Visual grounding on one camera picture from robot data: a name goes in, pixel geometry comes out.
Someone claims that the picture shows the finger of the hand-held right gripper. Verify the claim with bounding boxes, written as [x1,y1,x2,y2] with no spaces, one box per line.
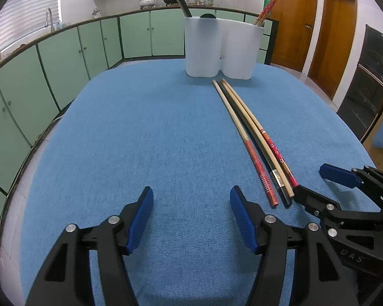
[319,163,383,211]
[293,185,383,240]

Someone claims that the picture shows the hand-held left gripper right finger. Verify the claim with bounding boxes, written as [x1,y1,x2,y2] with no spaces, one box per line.
[230,185,360,306]

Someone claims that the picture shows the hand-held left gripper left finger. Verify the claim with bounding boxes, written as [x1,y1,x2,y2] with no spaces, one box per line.
[26,186,154,306]

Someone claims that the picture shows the black chopstick silver band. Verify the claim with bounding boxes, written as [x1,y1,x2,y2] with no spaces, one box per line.
[219,83,292,207]

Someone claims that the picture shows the bamboo chopstick red patterned handle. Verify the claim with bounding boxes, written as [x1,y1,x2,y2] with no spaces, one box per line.
[212,79,279,207]
[223,78,299,188]

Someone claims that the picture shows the white two-compartment utensil holder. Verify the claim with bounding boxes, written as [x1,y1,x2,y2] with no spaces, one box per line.
[184,16,265,80]

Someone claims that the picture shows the red dotted chopstick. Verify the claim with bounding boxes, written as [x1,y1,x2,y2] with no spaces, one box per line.
[258,0,285,27]
[255,0,277,27]

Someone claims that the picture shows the blue table cloth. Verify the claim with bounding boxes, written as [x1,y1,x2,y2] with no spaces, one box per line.
[19,59,382,306]

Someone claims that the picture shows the dark glass-front cabinet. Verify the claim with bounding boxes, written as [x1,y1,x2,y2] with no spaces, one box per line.
[337,24,383,144]

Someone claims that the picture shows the plain wooden door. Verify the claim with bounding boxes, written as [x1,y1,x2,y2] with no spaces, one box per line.
[307,0,358,100]

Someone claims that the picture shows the green lower kitchen cabinets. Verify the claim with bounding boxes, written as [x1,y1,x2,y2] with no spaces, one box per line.
[0,9,280,262]

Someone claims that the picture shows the metal kitchen faucet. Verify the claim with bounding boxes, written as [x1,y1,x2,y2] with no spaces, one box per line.
[45,8,55,32]

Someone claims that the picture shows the white window blind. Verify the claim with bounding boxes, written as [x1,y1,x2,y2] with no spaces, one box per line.
[0,0,62,52]

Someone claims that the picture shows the wooden door with handle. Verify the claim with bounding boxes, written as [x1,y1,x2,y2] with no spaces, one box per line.
[271,0,319,73]

